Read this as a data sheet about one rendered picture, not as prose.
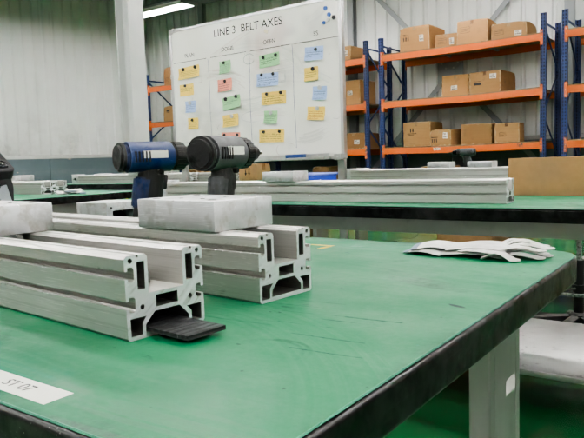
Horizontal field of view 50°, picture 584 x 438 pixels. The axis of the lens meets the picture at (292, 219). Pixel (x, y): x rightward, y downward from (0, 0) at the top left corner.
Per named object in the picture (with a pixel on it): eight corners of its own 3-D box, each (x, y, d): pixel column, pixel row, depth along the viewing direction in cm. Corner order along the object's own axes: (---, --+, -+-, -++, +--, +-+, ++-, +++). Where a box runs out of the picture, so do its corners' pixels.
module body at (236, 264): (-26, 255, 127) (-30, 214, 127) (21, 249, 135) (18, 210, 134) (260, 304, 76) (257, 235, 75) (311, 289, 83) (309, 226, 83)
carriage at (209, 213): (139, 246, 90) (136, 198, 89) (197, 237, 98) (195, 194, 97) (215, 254, 79) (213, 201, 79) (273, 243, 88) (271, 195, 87)
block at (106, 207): (69, 246, 138) (67, 203, 137) (110, 240, 147) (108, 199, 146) (99, 248, 132) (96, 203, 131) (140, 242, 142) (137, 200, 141)
